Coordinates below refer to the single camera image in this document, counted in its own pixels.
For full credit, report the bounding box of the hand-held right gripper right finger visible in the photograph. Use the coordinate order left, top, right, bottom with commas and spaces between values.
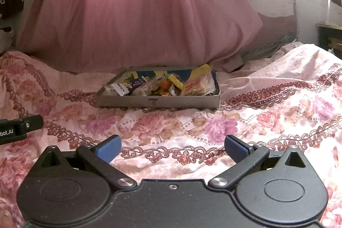
208, 134, 308, 189

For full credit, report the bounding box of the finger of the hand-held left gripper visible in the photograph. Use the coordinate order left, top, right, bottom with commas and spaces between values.
15, 115, 44, 135

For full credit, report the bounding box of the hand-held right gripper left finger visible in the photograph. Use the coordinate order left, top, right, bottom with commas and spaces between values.
35, 134, 137, 189

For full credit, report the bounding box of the blue and white stick packet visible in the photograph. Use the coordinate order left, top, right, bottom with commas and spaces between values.
112, 79, 148, 96

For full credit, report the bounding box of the painted cardboard box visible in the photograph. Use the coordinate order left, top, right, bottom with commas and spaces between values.
96, 65, 221, 109

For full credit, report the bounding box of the clear nut bar packet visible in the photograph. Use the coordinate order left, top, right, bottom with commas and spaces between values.
131, 81, 163, 97

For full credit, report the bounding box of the puffed rice cake packet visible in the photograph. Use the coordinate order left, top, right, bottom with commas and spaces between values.
182, 74, 215, 96

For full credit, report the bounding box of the yellow snack stick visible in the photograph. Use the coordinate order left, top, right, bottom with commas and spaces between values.
168, 74, 185, 90

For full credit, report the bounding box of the grey-green cloth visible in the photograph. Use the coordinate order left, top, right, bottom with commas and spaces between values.
240, 33, 298, 63

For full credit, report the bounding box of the pink pillow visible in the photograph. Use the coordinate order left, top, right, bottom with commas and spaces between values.
16, 0, 264, 74

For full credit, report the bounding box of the wooden nightstand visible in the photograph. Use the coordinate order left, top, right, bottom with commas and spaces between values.
317, 24, 342, 58

